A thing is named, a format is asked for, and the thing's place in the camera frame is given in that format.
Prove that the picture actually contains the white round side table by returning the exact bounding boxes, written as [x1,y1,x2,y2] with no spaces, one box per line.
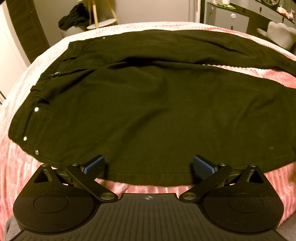
[76,0,119,30]

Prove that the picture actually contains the black clothes pile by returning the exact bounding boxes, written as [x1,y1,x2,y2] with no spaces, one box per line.
[58,3,90,31]

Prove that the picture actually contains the grey dresser with knobs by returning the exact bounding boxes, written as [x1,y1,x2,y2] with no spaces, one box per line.
[204,1,295,36]

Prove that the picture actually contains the pink ribbed bed blanket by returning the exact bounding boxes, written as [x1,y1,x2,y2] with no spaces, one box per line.
[1,22,295,240]

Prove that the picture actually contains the black pants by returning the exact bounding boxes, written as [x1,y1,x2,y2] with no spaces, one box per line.
[8,30,295,186]

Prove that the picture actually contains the dark wooden door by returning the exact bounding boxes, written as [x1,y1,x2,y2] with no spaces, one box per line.
[6,0,50,63]

